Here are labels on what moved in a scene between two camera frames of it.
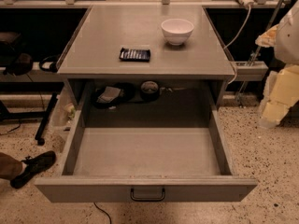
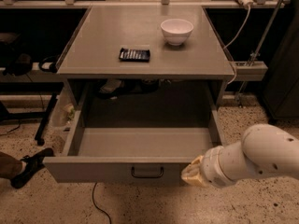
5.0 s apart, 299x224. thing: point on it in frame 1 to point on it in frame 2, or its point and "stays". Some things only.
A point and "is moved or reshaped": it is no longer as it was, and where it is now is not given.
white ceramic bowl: [177, 31] stays
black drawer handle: [147, 199] to [147, 176]
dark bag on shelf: [13, 60] stays
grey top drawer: [147, 155] is moved or reshaped
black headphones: [53, 67] stays
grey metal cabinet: [146, 53] stays
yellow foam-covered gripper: [288, 41] to [209, 168]
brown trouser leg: [9, 167] stays
